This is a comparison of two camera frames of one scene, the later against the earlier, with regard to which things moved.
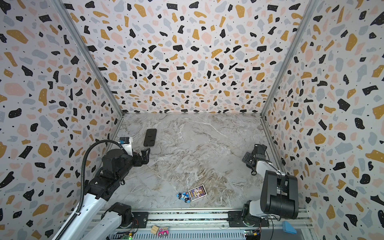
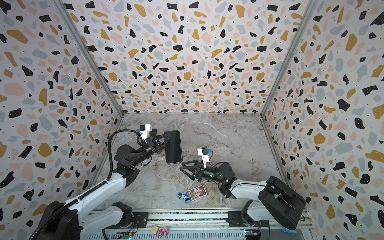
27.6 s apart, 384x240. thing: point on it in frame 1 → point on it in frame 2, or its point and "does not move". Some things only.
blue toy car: x=184 y=196 does not move
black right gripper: x=250 y=157 → x=199 y=171
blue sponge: x=287 y=227 does not move
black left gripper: x=138 y=161 → x=154 y=145
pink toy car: x=163 y=231 does not move
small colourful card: x=197 y=192 does not move
